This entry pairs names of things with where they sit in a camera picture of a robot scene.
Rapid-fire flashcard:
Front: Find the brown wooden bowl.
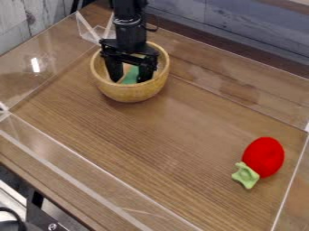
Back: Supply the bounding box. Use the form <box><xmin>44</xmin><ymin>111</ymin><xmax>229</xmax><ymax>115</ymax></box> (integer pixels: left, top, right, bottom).
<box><xmin>90</xmin><ymin>42</ymin><xmax>170</xmax><ymax>103</ymax></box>

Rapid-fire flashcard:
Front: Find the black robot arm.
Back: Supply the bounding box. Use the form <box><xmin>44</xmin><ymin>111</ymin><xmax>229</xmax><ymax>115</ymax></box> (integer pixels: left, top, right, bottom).
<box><xmin>99</xmin><ymin>0</ymin><xmax>159</xmax><ymax>83</ymax></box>

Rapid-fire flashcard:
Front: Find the red plush ball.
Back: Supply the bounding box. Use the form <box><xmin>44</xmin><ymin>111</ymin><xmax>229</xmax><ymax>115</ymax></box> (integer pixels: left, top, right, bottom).
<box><xmin>241</xmin><ymin>137</ymin><xmax>285</xmax><ymax>178</ymax></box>

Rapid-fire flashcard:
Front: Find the clear acrylic corner bracket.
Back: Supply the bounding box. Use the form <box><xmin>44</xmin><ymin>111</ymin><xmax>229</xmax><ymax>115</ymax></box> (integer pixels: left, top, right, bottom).
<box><xmin>75</xmin><ymin>12</ymin><xmax>117</xmax><ymax>45</ymax></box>

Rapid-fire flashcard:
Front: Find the black cable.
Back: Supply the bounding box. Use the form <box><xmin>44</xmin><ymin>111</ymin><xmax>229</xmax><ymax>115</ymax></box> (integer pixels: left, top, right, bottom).
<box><xmin>0</xmin><ymin>206</ymin><xmax>28</xmax><ymax>231</ymax></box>

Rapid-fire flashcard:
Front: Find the light green plastic toy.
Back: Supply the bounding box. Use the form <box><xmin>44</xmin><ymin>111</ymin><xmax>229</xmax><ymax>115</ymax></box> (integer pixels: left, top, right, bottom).
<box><xmin>232</xmin><ymin>162</ymin><xmax>260</xmax><ymax>189</ymax></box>

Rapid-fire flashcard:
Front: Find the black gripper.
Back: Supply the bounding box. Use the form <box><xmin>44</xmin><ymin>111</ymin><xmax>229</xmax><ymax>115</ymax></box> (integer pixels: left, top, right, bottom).
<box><xmin>99</xmin><ymin>39</ymin><xmax>159</xmax><ymax>83</ymax></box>

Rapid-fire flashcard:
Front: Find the green rectangular block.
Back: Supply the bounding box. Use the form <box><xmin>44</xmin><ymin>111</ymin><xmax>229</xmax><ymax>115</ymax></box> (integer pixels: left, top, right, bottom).
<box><xmin>121</xmin><ymin>66</ymin><xmax>139</xmax><ymax>85</ymax></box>

